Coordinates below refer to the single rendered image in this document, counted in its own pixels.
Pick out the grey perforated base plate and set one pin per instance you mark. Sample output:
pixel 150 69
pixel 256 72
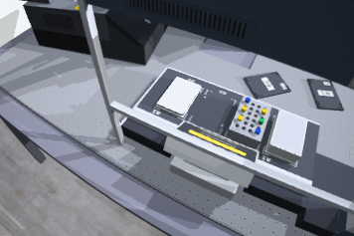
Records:
pixel 62 88

